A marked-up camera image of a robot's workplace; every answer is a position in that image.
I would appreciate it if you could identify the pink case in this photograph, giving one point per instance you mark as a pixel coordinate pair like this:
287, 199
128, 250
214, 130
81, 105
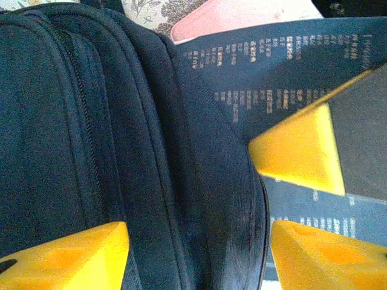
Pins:
226, 18

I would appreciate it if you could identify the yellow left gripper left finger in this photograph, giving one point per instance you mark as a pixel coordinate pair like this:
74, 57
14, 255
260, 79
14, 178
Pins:
60, 266

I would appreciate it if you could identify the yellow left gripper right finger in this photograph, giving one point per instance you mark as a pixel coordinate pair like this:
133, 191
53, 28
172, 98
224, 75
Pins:
326, 262

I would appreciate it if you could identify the blue book with gold text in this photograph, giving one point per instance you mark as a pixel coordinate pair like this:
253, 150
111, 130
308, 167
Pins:
257, 75

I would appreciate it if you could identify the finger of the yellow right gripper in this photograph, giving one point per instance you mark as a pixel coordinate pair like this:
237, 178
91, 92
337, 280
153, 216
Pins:
302, 151

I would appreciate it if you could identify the navy blue backpack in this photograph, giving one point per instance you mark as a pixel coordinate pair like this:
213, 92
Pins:
90, 121

